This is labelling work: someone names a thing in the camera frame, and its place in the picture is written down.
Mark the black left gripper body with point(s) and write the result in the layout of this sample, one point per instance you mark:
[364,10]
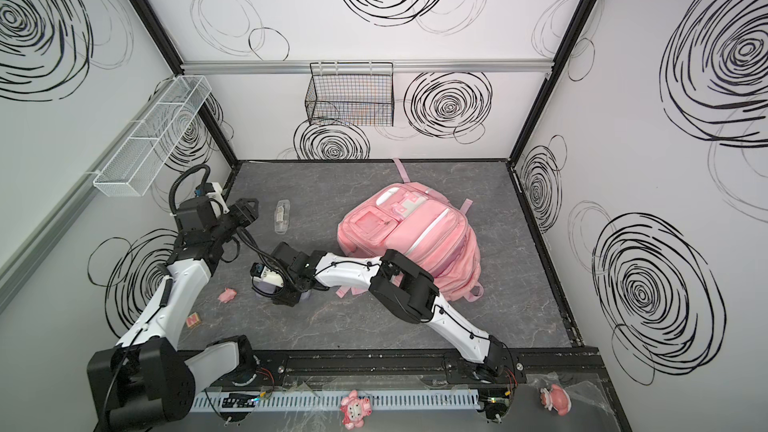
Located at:
[241,213]

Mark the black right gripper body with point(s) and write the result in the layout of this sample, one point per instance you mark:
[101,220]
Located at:
[287,294]

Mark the pink student backpack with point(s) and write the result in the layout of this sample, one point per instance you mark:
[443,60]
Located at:
[422,224]

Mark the purple pencil pouch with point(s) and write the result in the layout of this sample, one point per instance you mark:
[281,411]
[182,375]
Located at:
[283,296]

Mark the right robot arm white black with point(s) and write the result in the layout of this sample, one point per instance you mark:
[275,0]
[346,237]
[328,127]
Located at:
[406,290]

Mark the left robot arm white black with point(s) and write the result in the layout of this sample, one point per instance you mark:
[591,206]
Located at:
[144,380]

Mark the clear plastic pen case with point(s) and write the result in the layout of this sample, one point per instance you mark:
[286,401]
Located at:
[282,217]

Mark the small pink eraser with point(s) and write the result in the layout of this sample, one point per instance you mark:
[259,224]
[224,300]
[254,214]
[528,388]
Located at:
[227,295]

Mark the small orange eraser block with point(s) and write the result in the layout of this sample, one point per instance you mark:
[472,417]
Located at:
[193,321]

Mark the pink plush toy centre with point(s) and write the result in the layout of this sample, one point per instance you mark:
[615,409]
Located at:
[355,409]

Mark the pink toy right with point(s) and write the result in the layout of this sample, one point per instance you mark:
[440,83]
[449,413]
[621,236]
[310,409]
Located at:
[555,398]

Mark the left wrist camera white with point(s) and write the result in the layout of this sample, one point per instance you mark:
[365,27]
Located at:
[214,191]

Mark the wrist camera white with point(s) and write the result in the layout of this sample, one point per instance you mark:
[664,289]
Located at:
[214,191]
[265,279]

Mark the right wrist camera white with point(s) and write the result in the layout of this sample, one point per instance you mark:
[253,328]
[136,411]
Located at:
[265,279]

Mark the white slotted cable duct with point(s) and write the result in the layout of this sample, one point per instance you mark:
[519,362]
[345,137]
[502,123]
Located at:
[382,400]

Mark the black wire wall basket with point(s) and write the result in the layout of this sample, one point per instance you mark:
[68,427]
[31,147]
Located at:
[359,93]

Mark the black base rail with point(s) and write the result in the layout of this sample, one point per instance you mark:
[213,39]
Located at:
[445,365]

